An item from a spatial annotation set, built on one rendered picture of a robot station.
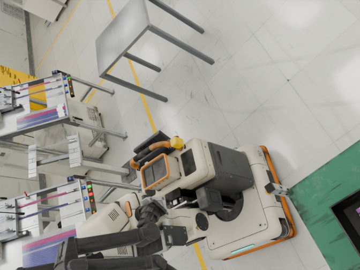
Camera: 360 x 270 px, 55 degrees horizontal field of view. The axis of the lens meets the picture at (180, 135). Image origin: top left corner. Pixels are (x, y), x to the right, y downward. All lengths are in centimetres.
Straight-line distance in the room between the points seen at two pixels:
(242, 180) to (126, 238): 99
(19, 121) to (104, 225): 245
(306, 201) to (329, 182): 11
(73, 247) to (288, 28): 228
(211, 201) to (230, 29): 183
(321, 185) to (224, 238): 120
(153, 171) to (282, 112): 112
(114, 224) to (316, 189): 85
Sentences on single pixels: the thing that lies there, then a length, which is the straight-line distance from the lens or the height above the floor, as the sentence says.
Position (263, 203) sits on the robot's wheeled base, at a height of 28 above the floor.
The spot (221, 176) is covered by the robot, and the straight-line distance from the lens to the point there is 203.
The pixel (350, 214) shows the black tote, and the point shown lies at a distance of 132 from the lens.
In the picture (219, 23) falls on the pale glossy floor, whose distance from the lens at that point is 344.
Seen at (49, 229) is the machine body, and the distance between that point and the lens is 382.
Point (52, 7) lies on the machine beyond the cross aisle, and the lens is 702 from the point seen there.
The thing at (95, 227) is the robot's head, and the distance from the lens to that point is 159.
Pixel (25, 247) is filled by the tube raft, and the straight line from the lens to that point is 308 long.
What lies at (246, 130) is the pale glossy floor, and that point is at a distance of 280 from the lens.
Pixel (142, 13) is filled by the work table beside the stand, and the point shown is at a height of 80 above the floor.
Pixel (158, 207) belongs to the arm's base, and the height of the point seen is 119.
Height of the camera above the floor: 220
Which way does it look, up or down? 42 degrees down
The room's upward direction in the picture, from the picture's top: 73 degrees counter-clockwise
